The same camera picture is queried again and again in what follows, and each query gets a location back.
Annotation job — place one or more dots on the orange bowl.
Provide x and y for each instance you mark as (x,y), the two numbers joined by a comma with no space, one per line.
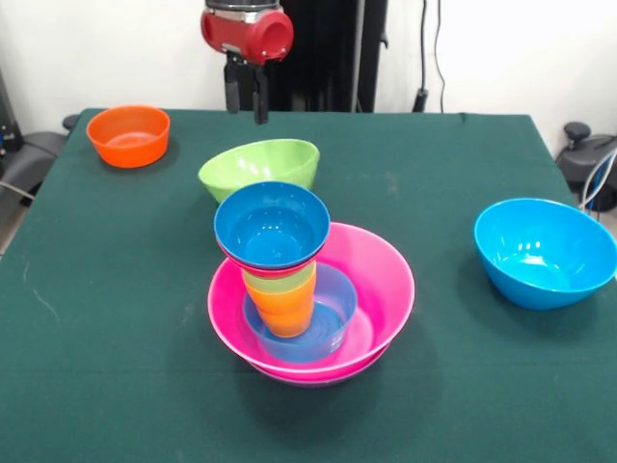
(127,140)

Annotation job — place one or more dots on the lime green bowl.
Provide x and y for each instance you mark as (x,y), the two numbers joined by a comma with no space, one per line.
(255,164)

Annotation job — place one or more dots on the dark green tablecloth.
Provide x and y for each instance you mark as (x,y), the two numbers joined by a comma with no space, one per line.
(144,386)

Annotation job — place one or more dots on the small pink bowl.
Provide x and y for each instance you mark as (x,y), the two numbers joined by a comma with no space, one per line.
(270,273)

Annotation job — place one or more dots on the small light blue bowl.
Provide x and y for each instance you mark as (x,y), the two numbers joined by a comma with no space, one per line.
(337,304)

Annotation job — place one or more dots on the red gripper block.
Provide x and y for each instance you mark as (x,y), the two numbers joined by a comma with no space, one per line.
(241,36)

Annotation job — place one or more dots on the large pink bowl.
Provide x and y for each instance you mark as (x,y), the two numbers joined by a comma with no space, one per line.
(385,275)

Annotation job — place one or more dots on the large light blue bowl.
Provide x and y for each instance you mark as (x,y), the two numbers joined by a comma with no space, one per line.
(544,231)

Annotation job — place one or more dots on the dark blue bowl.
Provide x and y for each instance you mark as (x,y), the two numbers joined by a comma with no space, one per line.
(272,226)

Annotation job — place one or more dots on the green cup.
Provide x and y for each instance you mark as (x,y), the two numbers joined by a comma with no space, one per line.
(270,284)

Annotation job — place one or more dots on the orange cup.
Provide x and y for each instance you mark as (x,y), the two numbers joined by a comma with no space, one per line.
(284,313)

